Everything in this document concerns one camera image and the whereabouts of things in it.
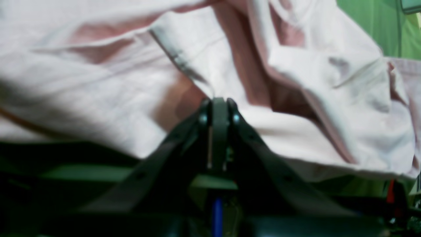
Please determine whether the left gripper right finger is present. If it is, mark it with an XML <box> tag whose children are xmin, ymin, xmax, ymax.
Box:
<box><xmin>217</xmin><ymin>98</ymin><xmax>355</xmax><ymax>216</ymax></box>

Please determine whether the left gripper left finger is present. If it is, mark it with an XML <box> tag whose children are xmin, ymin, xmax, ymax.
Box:
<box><xmin>81</xmin><ymin>99</ymin><xmax>217</xmax><ymax>213</ymax></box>

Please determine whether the pink t-shirt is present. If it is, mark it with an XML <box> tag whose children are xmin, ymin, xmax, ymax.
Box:
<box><xmin>1</xmin><ymin>0</ymin><xmax>420</xmax><ymax>181</ymax></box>

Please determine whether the grey-green table cloth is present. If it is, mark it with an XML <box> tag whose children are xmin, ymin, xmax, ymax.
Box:
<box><xmin>337</xmin><ymin>0</ymin><xmax>421</xmax><ymax>61</ymax></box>

